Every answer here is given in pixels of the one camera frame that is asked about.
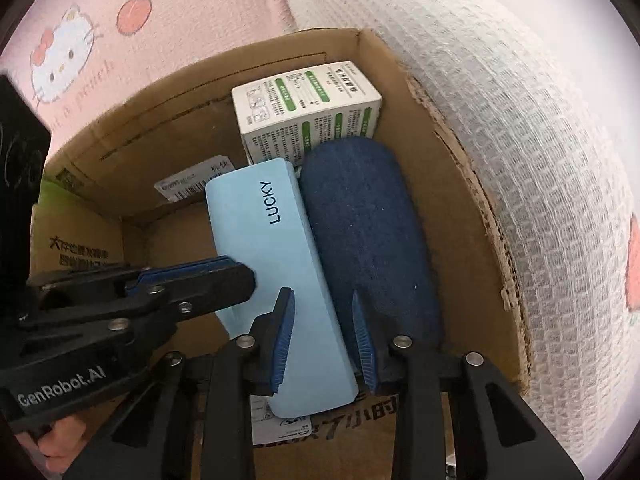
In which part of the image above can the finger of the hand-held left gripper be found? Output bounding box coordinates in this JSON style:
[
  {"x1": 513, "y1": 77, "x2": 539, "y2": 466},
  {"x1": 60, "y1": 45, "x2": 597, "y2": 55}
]
[
  {"x1": 27, "y1": 255, "x2": 242, "y2": 307},
  {"x1": 44, "y1": 262, "x2": 257, "y2": 342}
]

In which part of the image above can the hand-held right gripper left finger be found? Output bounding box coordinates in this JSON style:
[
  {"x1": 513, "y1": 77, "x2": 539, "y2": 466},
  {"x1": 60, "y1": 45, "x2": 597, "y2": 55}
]
[{"x1": 67, "y1": 287, "x2": 296, "y2": 480}]

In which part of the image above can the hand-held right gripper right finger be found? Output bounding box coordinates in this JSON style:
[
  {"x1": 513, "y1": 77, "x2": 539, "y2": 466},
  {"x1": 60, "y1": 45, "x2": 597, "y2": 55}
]
[{"x1": 350, "y1": 290, "x2": 583, "y2": 480}]

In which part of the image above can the light blue hard case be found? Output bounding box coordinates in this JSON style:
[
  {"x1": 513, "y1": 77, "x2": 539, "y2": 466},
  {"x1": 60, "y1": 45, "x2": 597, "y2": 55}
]
[{"x1": 205, "y1": 157, "x2": 360, "y2": 419}]

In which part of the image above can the dark blue felt case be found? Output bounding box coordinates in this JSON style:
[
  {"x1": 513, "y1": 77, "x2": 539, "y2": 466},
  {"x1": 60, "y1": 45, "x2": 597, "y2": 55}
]
[{"x1": 299, "y1": 137, "x2": 444, "y2": 397}]

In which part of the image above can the brown cardboard box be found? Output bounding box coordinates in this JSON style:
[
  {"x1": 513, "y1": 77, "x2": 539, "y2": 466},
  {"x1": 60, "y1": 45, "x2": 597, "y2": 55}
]
[{"x1": 30, "y1": 27, "x2": 534, "y2": 480}]

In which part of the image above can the person's left hand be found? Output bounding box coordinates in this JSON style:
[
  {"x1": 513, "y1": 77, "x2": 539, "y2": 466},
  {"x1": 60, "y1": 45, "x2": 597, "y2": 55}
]
[{"x1": 36, "y1": 411, "x2": 97, "y2": 475}]

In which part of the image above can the white printed paper sheet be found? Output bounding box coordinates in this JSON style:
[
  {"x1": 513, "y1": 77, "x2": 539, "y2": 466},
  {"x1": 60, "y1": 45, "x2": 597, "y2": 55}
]
[{"x1": 250, "y1": 394, "x2": 314, "y2": 447}]

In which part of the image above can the white shipping label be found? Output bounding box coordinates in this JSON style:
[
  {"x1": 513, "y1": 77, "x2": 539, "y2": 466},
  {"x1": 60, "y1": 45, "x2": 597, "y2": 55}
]
[{"x1": 154, "y1": 155, "x2": 236, "y2": 204}]

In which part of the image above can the white and green carton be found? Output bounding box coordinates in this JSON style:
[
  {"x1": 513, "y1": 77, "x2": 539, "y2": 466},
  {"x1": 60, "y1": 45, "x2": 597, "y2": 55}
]
[{"x1": 231, "y1": 61, "x2": 384, "y2": 167}]

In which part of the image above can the pink printed blanket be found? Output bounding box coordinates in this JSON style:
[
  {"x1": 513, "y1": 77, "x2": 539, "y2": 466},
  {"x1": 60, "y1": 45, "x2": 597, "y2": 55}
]
[{"x1": 0, "y1": 0, "x2": 297, "y2": 161}]

